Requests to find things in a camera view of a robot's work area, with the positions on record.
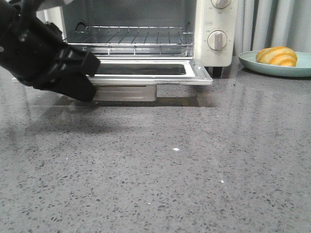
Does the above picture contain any glass oven door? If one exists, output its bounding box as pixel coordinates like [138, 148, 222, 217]
[14, 59, 212, 99]

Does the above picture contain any white Toshiba toaster oven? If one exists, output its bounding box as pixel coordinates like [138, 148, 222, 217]
[41, 0, 238, 70]

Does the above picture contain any metal oven wire rack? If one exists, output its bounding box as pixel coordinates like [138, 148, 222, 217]
[67, 26, 194, 58]

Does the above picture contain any upper oven knob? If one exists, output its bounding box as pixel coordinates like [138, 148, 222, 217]
[211, 0, 231, 9]

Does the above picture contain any orange striped croissant bread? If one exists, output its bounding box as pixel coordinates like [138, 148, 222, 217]
[256, 46, 298, 67]

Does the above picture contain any lower oven knob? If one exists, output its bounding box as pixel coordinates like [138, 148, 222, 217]
[207, 31, 227, 51]

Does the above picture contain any oven knob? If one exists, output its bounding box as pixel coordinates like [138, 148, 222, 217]
[207, 31, 227, 51]
[211, 0, 231, 9]

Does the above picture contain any teal round plate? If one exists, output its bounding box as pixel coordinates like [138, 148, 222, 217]
[239, 51, 311, 78]

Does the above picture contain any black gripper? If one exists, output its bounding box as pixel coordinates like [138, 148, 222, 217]
[0, 0, 100, 102]

